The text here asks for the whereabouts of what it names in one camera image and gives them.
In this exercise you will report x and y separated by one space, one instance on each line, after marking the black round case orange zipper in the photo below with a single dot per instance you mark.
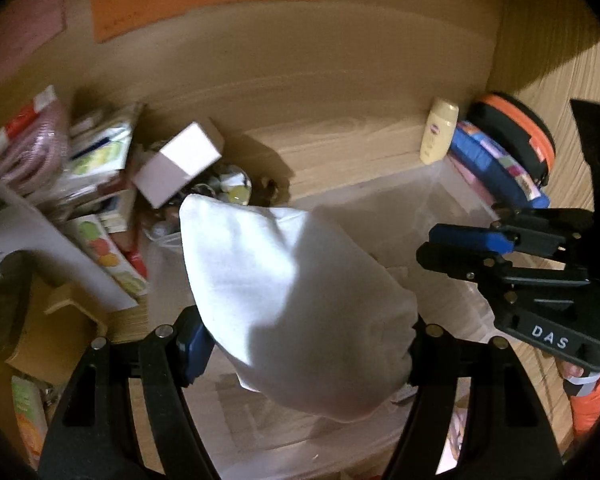
522 130

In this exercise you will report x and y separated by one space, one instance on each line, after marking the fruit print packet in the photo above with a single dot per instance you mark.
110 255

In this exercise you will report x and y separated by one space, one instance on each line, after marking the pink paper sheet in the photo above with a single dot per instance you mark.
20 30

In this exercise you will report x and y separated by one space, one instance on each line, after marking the blue patterned pencil case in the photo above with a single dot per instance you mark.
500 170

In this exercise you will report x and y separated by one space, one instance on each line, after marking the person's right hand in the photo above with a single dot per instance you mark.
572 370

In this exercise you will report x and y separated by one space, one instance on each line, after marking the pink notebook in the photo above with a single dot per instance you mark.
467 177

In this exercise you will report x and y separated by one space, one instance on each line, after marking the clear plastic storage bin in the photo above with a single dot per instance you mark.
430 195

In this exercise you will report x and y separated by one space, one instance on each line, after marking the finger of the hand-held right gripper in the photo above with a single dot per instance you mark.
470 237
455 260

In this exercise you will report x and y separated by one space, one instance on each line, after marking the brown cardboard box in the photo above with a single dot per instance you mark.
60 340

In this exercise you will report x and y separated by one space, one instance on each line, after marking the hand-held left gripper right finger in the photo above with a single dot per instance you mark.
432 360

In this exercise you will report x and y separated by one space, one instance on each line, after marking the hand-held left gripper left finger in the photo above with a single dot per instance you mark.
194 352

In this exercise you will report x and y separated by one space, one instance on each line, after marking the clear bag of shiny trinkets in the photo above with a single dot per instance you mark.
230 185

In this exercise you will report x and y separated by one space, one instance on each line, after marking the fruit print sachet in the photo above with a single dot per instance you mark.
102 152

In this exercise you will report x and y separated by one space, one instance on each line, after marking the yellow lotion bottle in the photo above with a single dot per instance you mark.
437 132

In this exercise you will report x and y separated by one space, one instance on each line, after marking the green orange snack packet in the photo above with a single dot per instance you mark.
27 420

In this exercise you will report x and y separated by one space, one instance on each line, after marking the small white cardboard box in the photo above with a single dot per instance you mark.
175 165

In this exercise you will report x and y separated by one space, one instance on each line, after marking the person's right forearm orange sleeve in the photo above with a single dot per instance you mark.
595 405

